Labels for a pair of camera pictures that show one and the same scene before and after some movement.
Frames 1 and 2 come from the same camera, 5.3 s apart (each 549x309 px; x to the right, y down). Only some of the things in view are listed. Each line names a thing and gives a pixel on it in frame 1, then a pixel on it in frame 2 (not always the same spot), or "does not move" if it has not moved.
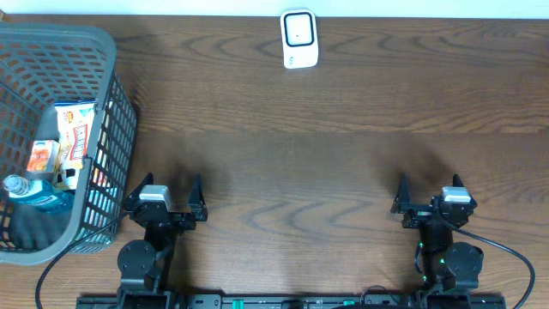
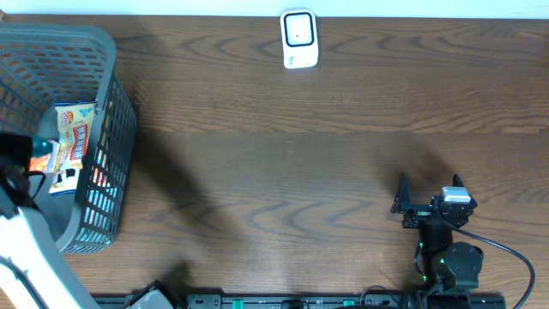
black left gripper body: (183, 222) -> (15, 152)
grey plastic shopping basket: (41, 65) does not move
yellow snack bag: (75, 120) does not move
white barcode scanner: (299, 39) does not move
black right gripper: (402, 203) does not move
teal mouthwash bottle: (41, 194) -> (40, 147)
